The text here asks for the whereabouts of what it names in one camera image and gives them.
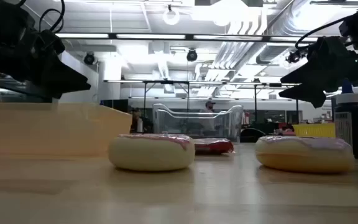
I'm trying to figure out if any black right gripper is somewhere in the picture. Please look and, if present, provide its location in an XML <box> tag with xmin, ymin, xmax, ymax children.
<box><xmin>278</xmin><ymin>36</ymin><xmax>358</xmax><ymax>109</ymax></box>

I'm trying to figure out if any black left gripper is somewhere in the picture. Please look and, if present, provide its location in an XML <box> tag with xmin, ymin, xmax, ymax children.
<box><xmin>20</xmin><ymin>29</ymin><xmax>92</xmax><ymax>100</ymax></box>

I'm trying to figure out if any blue ink bottle white cap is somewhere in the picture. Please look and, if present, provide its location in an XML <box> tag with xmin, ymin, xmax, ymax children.
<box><xmin>334</xmin><ymin>77</ymin><xmax>358</xmax><ymax>160</ymax></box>

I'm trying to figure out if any lilac frosted toy donut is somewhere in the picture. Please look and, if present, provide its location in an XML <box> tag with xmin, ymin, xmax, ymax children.
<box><xmin>254</xmin><ymin>134</ymin><xmax>356</xmax><ymax>174</ymax></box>

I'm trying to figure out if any pink frosted toy donut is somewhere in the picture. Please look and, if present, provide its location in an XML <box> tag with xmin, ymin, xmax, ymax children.
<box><xmin>108</xmin><ymin>133</ymin><xmax>196</xmax><ymax>172</ymax></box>

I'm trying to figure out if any red snack packet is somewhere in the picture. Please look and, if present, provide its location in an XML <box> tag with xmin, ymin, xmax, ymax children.
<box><xmin>193</xmin><ymin>138</ymin><xmax>235</xmax><ymax>156</ymax></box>

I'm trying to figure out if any black office chair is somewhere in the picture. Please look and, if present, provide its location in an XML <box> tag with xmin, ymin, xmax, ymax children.
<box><xmin>240</xmin><ymin>127</ymin><xmax>262</xmax><ymax>143</ymax></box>

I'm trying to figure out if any yellow plastic basket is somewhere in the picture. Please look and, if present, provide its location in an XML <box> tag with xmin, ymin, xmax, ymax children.
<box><xmin>292</xmin><ymin>123</ymin><xmax>358</xmax><ymax>151</ymax></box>

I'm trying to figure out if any long ceiling light strip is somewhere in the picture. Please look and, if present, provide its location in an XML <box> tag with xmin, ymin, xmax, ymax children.
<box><xmin>56</xmin><ymin>32</ymin><xmax>319</xmax><ymax>42</ymax></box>

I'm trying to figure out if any orange translucent plastic bin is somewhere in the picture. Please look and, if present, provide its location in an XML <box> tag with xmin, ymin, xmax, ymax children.
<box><xmin>0</xmin><ymin>101</ymin><xmax>133</xmax><ymax>158</ymax></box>

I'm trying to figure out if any dark glass partition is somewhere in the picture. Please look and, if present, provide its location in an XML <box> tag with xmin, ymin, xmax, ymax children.
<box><xmin>0</xmin><ymin>70</ymin><xmax>58</xmax><ymax>103</ymax></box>

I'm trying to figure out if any person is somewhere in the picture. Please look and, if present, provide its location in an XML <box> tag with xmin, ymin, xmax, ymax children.
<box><xmin>199</xmin><ymin>100</ymin><xmax>219</xmax><ymax>133</ymax></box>

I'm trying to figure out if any clear plastic bin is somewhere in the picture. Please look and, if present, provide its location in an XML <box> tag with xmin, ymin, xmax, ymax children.
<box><xmin>152</xmin><ymin>103</ymin><xmax>244</xmax><ymax>144</ymax></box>

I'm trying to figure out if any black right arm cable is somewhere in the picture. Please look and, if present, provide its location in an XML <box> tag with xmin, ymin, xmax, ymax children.
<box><xmin>295</xmin><ymin>14</ymin><xmax>358</xmax><ymax>50</ymax></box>

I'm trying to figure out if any black background rig frame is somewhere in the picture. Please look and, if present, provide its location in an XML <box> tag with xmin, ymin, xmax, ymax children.
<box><xmin>104</xmin><ymin>79</ymin><xmax>301</xmax><ymax>125</ymax></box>

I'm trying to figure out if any silver ventilation duct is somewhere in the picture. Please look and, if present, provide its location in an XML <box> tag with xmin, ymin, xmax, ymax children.
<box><xmin>211</xmin><ymin>0</ymin><xmax>295</xmax><ymax>72</ymax></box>

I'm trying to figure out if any white ring ceiling lamp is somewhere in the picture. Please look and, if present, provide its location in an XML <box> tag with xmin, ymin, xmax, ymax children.
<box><xmin>162</xmin><ymin>7</ymin><xmax>180</xmax><ymax>26</ymax></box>

